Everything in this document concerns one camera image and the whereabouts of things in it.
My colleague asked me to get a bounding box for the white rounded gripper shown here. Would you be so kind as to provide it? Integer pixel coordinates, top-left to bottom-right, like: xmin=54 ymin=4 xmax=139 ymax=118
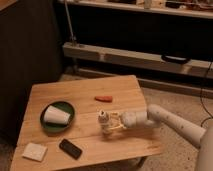
xmin=108 ymin=111 xmax=147 ymax=132

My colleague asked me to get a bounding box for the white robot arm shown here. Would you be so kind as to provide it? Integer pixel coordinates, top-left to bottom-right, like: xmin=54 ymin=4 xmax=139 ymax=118
xmin=109 ymin=104 xmax=213 ymax=171

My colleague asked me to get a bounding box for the orange carrot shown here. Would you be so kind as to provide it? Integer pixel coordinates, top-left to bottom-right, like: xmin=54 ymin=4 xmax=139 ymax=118
xmin=95 ymin=96 xmax=113 ymax=102

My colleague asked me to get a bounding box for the wooden low table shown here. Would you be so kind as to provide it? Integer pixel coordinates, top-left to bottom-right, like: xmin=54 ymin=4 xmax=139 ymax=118
xmin=10 ymin=75 xmax=163 ymax=171

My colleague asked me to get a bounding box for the black smartphone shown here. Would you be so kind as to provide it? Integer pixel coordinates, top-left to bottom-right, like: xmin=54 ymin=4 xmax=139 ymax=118
xmin=59 ymin=139 xmax=82 ymax=160

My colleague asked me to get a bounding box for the white paper cup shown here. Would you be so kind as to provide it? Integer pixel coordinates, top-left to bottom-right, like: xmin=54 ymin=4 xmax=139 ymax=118
xmin=44 ymin=106 xmax=70 ymax=125

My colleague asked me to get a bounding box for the dark green plate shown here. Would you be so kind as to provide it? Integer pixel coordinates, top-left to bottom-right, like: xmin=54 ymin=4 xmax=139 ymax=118
xmin=40 ymin=101 xmax=75 ymax=133

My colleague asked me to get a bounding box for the black object on shelf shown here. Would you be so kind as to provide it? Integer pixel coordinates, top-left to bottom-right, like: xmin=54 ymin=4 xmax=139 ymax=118
xmin=161 ymin=55 xmax=191 ymax=65

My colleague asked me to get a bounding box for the white square sponge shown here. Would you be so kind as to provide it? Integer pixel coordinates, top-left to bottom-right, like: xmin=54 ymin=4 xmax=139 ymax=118
xmin=22 ymin=143 xmax=47 ymax=162

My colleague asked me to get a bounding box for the long wooden shelf bench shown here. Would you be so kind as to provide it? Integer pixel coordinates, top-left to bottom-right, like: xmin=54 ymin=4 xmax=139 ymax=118
xmin=63 ymin=42 xmax=209 ymax=77

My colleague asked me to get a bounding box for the upper wooden shelf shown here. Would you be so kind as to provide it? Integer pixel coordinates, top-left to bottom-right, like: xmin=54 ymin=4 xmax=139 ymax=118
xmin=57 ymin=0 xmax=213 ymax=19

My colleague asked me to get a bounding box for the black cable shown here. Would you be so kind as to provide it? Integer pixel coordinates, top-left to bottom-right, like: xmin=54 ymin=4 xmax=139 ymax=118
xmin=199 ymin=59 xmax=213 ymax=128

